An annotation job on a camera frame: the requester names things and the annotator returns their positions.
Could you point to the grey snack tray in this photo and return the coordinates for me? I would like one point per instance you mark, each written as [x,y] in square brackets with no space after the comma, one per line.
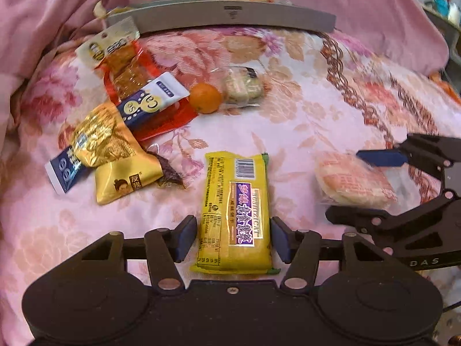
[216,16]

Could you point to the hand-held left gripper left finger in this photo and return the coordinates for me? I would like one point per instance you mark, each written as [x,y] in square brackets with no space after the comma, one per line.
[185,238]

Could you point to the orange mandarin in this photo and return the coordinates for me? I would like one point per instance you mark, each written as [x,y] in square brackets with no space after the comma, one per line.
[205,98]

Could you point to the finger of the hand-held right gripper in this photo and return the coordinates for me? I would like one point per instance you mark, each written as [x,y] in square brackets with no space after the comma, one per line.
[360,218]
[381,158]

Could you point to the floral blanket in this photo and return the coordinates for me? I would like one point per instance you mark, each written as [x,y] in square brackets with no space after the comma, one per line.
[288,126]

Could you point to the green white pastry packet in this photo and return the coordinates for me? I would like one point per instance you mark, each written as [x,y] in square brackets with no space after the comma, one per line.
[241,86]

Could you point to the yellow packet with face print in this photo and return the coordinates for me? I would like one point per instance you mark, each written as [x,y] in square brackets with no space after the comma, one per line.
[122,182]

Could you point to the red dried tofu packet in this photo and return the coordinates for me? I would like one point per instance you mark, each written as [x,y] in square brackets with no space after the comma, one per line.
[122,72]

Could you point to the round pastry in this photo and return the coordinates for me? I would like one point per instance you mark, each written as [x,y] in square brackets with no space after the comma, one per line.
[345,183]

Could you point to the dark brown candy wrapper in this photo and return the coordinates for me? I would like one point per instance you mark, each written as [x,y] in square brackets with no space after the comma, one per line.
[168,173]

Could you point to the blue white stick packet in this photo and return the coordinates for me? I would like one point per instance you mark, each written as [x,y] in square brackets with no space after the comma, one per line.
[66,173]
[151,101]

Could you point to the yellow cracker packet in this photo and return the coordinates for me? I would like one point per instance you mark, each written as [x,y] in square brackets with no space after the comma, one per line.
[234,205]

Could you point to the gold foil snack packet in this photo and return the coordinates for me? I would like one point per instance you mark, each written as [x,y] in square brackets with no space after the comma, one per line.
[101,137]

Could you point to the small yellow candy wrapper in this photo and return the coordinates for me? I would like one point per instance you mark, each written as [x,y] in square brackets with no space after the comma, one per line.
[99,10]

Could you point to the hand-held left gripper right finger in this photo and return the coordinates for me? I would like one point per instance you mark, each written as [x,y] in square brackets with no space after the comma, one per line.
[281,239]

